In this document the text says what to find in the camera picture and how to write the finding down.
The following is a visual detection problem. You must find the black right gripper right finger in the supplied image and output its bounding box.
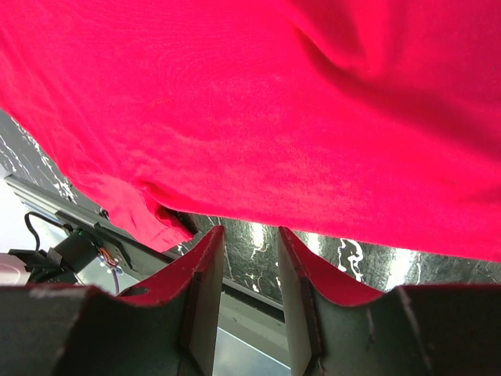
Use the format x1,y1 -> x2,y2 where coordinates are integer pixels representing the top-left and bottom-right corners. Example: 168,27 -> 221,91
278,228 -> 500,375

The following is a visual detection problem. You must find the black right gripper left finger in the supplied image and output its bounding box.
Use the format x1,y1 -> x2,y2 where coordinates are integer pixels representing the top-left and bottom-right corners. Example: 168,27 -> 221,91
1,226 -> 224,375

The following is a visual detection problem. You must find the pink red t-shirt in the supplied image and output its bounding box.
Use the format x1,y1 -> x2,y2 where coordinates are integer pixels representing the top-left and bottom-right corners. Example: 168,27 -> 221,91
1,1 -> 500,262

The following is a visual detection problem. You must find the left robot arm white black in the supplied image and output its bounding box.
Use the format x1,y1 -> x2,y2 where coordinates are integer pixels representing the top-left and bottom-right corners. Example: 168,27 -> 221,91
7,211 -> 120,291

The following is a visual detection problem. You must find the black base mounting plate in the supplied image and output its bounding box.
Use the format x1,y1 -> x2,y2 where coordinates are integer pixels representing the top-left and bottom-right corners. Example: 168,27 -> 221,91
56,211 -> 178,280

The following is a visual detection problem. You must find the aluminium frame rail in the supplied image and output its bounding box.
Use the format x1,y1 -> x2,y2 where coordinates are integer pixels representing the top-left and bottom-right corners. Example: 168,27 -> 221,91
3,175 -> 290,365

